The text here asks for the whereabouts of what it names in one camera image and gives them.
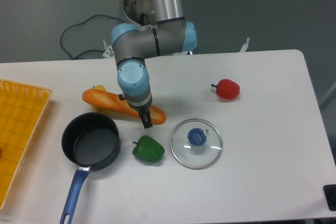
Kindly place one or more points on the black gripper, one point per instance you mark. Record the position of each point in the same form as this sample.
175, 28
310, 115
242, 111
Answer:
140, 103

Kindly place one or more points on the long orange bread loaf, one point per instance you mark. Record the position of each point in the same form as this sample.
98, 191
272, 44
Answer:
122, 108

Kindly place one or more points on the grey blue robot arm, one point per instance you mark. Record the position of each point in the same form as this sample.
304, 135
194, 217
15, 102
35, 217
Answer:
130, 46

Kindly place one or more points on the green bell pepper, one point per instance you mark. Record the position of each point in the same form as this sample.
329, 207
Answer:
148, 149

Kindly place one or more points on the yellow bell pepper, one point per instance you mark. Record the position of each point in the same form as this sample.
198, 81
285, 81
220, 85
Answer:
99, 87

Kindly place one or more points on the glass pot lid blue knob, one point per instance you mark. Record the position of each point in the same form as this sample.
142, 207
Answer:
196, 144

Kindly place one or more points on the red bell pepper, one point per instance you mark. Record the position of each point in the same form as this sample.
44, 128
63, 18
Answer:
227, 89

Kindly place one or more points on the yellow plastic basket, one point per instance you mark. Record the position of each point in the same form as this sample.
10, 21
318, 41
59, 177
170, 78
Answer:
22, 106

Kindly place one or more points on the black corner device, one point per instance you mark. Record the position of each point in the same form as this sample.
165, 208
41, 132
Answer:
330, 195

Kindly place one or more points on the black saucepan blue handle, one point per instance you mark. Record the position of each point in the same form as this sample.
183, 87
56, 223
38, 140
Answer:
92, 142

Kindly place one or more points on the white metal bracket left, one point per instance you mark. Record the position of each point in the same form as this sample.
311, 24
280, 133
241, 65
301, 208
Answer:
108, 53

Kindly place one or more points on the white metal bracket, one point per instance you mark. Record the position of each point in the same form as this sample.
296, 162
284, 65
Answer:
108, 53
245, 45

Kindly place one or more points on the white metal bracket right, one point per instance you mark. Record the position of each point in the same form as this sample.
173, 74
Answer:
245, 45

